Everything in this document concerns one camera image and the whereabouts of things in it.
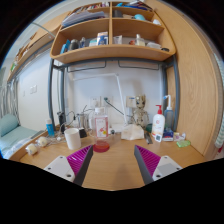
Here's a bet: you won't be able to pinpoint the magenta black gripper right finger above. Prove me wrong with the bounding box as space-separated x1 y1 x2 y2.
134 145 161 185

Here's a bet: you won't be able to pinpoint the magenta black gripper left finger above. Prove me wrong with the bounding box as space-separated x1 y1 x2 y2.
67 145 93 186

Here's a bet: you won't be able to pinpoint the clear water bottle pink label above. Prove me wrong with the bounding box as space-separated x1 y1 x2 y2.
94 107 109 141

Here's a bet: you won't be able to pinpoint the red round bottle lid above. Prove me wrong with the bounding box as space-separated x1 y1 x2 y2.
93 141 110 153

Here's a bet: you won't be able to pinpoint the white plastic cup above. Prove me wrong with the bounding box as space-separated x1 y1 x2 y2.
64 128 81 150

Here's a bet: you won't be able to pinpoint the white tissue pack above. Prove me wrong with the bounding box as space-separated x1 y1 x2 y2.
121 124 144 140

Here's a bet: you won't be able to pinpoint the green soap packet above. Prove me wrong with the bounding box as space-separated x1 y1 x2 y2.
176 140 191 148

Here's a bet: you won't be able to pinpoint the white pump bottle red cap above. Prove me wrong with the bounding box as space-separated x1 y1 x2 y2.
152 105 165 142

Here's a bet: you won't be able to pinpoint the groot figurine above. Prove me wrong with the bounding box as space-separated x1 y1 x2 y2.
133 95 149 129

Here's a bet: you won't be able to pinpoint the small blue tube bottle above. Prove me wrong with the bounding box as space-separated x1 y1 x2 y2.
46 119 55 137

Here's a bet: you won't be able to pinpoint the blue spray bottle white nozzle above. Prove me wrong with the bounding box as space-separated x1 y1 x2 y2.
163 95 174 130

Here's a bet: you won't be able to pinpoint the teal pillow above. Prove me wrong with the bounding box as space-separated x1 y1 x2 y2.
0 114 18 137

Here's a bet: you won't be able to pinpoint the tall wooden wardrobe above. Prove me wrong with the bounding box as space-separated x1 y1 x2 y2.
146 0 223 160

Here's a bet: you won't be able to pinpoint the teal bowl on shelf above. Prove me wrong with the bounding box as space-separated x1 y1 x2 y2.
134 14 146 21

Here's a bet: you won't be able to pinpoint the folded grey clothes on shelf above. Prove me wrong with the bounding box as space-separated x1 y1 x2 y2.
62 11 105 27

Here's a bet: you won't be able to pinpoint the grey metal desk frame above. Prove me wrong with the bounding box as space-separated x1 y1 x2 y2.
47 54 181 141

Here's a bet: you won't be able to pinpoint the wooden wall shelf unit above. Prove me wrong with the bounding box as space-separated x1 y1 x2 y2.
50 1 176 64

